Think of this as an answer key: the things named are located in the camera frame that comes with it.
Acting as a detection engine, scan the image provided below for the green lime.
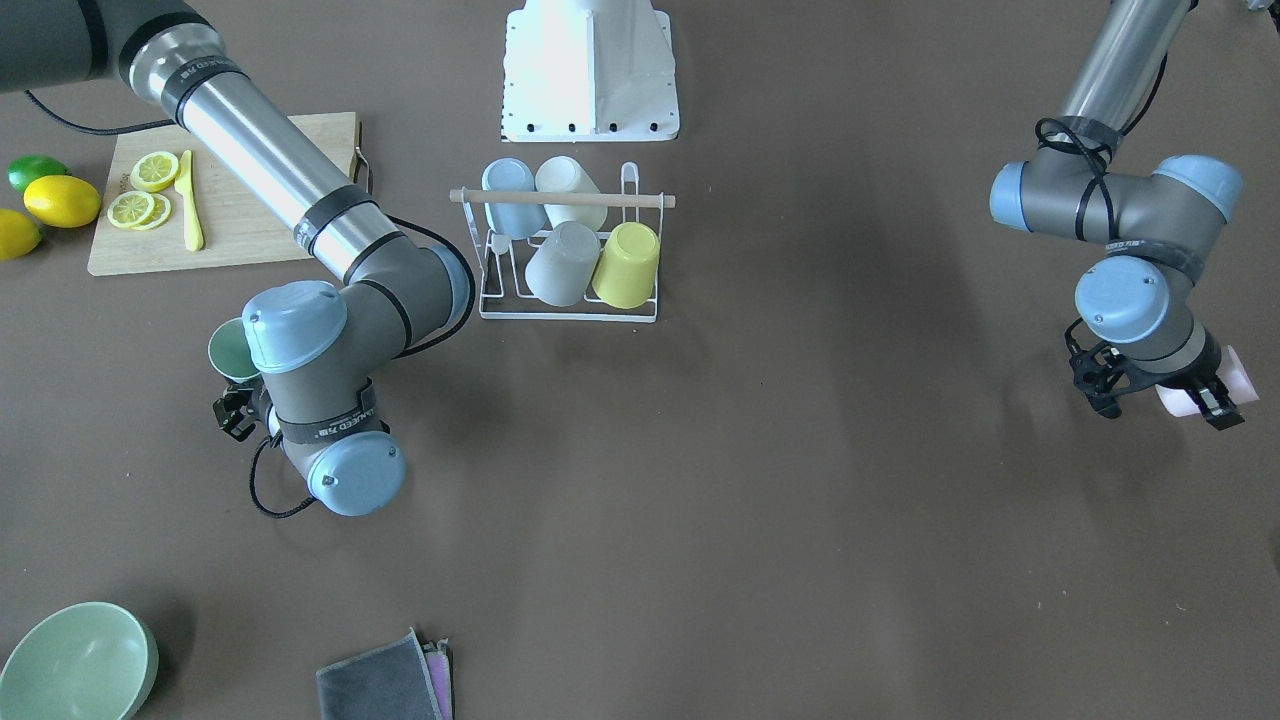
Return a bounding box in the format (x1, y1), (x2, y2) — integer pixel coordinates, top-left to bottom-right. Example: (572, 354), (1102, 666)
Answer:
(6, 154), (70, 193)

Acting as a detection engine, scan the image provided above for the lemon slice lower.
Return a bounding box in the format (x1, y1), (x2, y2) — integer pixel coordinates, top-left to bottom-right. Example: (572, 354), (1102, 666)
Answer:
(105, 190), (157, 231)

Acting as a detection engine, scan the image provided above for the green bowl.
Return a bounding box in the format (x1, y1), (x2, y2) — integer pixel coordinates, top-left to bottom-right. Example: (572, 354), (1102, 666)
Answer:
(1, 601), (159, 719)

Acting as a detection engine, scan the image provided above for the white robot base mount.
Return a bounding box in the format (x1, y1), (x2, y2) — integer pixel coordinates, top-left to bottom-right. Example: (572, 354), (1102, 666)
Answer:
(500, 1), (681, 143)

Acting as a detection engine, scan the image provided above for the grey cup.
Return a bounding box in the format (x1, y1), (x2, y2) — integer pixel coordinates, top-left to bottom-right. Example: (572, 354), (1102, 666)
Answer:
(525, 222), (602, 307)

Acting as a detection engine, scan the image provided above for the yellow plastic knife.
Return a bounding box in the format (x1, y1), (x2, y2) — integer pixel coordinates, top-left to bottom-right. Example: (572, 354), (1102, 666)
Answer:
(173, 150), (205, 252)

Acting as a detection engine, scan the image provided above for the bamboo cutting board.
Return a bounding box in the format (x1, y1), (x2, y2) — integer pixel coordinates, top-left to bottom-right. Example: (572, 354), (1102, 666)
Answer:
(87, 127), (307, 277)

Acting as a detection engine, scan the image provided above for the lemon slice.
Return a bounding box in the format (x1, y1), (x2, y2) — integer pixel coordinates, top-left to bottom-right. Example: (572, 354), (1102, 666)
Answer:
(128, 151), (180, 193)
(105, 190), (157, 231)

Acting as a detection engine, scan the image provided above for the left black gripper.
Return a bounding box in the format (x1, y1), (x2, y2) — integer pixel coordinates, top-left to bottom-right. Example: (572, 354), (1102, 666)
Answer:
(1064, 318), (1245, 430)

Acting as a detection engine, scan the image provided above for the lemon slice hidden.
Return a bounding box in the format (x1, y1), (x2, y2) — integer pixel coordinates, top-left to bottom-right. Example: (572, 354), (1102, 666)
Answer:
(131, 193), (173, 231)

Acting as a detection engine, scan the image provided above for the mint green cup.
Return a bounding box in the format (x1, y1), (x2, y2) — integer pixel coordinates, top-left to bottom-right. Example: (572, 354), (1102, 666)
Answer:
(207, 316), (261, 386)

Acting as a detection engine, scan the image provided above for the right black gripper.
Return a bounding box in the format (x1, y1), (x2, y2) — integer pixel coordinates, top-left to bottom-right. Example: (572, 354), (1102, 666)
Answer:
(212, 380), (276, 442)

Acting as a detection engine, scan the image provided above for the yellow cup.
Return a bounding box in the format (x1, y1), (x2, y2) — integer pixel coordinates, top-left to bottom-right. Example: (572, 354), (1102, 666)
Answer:
(591, 222), (660, 309)

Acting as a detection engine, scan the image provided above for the white wire cup holder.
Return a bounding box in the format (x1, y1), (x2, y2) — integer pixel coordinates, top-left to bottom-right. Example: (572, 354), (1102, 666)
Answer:
(451, 156), (676, 323)

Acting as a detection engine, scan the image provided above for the yellow lemon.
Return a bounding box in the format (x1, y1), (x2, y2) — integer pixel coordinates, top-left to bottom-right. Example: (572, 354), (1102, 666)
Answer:
(0, 208), (44, 261)
(23, 176), (102, 228)

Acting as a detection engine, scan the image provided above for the light blue cup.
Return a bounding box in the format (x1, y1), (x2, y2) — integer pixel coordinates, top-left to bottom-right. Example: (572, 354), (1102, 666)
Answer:
(481, 158), (548, 240)

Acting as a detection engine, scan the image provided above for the cream white cup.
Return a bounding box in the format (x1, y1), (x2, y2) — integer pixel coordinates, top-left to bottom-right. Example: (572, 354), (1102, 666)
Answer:
(534, 156), (609, 232)

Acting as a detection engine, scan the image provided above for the grey cloth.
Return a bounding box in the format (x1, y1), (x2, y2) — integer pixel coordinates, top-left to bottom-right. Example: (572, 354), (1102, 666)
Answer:
(316, 632), (435, 719)

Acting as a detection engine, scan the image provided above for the purple cloth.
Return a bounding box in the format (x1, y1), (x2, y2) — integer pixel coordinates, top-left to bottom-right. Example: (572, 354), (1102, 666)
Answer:
(421, 638), (454, 720)

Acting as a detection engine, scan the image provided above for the pink cup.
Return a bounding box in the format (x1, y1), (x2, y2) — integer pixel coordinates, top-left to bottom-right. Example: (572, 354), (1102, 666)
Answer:
(1156, 345), (1260, 416)

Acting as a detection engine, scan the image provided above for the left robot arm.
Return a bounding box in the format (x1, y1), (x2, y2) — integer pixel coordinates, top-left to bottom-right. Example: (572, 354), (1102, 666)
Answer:
(989, 1), (1257, 430)

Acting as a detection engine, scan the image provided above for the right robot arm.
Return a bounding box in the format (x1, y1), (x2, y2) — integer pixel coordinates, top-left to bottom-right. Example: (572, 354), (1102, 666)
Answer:
(1, 1), (477, 518)

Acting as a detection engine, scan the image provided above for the lemon slice upper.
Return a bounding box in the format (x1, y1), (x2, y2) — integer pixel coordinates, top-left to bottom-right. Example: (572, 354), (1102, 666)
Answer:
(128, 151), (180, 193)

